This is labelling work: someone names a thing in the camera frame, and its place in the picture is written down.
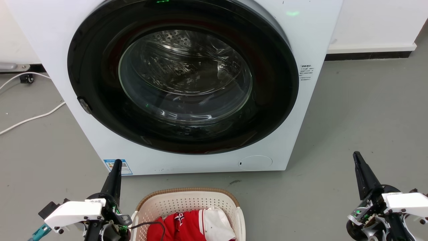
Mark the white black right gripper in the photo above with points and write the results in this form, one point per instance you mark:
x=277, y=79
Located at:
x=406, y=202

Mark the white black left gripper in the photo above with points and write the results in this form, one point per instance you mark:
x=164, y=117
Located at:
x=75, y=212

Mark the white perforated laundry basket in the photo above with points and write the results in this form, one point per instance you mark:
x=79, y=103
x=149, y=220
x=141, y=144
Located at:
x=187, y=201

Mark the blue energy label sticker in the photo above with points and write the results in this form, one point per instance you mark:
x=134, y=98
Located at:
x=125, y=168

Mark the grey washer door latch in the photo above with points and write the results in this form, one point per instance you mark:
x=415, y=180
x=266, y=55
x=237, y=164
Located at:
x=84, y=105

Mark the red garment with white stripes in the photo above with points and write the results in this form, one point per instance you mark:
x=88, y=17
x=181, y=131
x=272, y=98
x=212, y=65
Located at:
x=187, y=226

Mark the round black glass washer door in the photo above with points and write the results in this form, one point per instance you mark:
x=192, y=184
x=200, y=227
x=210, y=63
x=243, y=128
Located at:
x=100, y=83

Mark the round white filter cover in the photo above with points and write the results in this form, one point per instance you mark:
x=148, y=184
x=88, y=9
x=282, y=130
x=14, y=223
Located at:
x=256, y=162

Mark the small printed text sticker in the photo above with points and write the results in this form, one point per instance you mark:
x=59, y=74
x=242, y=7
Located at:
x=306, y=72

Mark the black caster wheel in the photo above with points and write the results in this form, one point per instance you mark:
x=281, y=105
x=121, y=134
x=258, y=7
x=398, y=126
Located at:
x=26, y=79

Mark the grey metal bar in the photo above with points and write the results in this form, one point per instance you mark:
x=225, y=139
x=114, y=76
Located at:
x=13, y=67

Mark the white front-load washing machine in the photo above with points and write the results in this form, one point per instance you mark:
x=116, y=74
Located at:
x=50, y=40

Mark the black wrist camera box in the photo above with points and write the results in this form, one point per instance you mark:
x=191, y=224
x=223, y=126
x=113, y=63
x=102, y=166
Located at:
x=52, y=207

